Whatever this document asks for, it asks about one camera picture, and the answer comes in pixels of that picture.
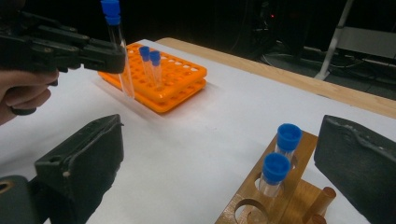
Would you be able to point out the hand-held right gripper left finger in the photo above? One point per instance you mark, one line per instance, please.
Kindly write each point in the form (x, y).
(87, 161)

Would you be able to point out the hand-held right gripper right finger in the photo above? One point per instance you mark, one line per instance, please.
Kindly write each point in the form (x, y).
(361, 165)

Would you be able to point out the blue-capped glass test tube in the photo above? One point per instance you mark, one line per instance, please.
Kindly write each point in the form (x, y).
(275, 168)
(289, 137)
(111, 11)
(144, 53)
(155, 58)

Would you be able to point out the wooden test tube rack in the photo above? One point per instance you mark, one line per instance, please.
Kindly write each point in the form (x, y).
(299, 199)

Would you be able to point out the orange plastic test tube rack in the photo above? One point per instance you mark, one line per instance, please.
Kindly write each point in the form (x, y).
(180, 77)

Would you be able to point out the white table sheet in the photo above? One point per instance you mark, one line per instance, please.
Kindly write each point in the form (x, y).
(193, 149)

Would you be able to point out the white metal stand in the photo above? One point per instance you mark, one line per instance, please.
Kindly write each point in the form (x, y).
(367, 42)

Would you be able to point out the dark equipment with red light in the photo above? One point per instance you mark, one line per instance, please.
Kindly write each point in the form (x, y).
(267, 21)

